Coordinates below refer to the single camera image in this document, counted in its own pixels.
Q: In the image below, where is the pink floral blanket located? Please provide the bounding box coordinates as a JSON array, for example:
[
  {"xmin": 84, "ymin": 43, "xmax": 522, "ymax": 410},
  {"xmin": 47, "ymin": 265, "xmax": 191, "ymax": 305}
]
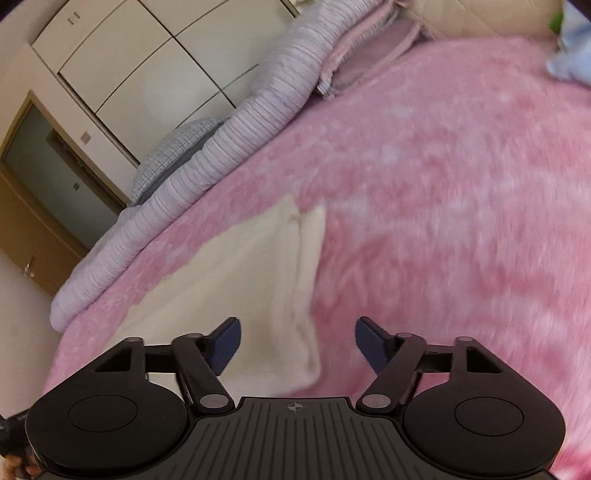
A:
[{"xmin": 44, "ymin": 34, "xmax": 591, "ymax": 480}]

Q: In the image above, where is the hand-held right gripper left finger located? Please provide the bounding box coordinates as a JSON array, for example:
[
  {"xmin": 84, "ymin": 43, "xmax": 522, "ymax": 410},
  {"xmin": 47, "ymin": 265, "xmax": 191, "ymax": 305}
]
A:
[{"xmin": 88, "ymin": 316, "xmax": 242, "ymax": 414}]

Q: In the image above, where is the light blue garment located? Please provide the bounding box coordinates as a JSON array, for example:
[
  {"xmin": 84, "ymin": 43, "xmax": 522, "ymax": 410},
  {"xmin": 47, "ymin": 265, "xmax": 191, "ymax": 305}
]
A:
[{"xmin": 545, "ymin": 4, "xmax": 591, "ymax": 85}]

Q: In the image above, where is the cream quilted headboard cushion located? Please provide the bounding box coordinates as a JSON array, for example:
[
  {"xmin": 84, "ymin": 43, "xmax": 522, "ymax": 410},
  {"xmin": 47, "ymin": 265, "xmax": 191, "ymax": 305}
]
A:
[{"xmin": 406, "ymin": 0, "xmax": 567, "ymax": 41}]

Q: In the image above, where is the light pink pillow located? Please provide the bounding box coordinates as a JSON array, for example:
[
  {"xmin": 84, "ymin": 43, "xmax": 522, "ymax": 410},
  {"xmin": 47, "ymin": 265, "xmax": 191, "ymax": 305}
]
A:
[{"xmin": 316, "ymin": 0, "xmax": 408, "ymax": 95}]

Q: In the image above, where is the grey checked pillow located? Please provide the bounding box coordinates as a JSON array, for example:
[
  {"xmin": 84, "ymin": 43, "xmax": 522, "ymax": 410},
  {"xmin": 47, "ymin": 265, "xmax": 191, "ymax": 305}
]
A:
[{"xmin": 130, "ymin": 117, "xmax": 225, "ymax": 206}]

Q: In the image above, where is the cream knit sweater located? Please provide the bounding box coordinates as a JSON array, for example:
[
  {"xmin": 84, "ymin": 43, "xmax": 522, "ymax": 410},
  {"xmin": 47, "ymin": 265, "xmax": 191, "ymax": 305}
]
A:
[{"xmin": 104, "ymin": 194, "xmax": 328, "ymax": 398}]

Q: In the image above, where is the wooden door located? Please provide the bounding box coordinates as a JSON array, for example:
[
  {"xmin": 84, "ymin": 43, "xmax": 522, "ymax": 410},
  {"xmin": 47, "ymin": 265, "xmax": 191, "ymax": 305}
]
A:
[{"xmin": 0, "ymin": 90, "xmax": 133, "ymax": 297}]

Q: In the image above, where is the lilac striped quilt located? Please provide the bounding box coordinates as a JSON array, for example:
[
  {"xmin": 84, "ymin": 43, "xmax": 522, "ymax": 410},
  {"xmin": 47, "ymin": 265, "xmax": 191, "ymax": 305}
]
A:
[{"xmin": 50, "ymin": 0, "xmax": 389, "ymax": 333}]

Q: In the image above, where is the cream wardrobe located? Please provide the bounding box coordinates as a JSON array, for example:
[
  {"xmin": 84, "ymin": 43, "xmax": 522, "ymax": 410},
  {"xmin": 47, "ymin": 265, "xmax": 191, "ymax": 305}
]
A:
[{"xmin": 30, "ymin": 0, "xmax": 297, "ymax": 168}]

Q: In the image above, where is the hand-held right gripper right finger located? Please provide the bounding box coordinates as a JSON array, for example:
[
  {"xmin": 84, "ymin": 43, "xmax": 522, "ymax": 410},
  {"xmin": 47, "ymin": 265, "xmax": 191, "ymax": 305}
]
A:
[{"xmin": 355, "ymin": 316, "xmax": 506, "ymax": 414}]

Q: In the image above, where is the mauve pillow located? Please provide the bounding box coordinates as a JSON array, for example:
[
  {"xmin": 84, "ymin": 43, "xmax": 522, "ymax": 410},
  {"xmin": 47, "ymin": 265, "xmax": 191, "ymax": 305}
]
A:
[{"xmin": 330, "ymin": 21, "xmax": 423, "ymax": 93}]

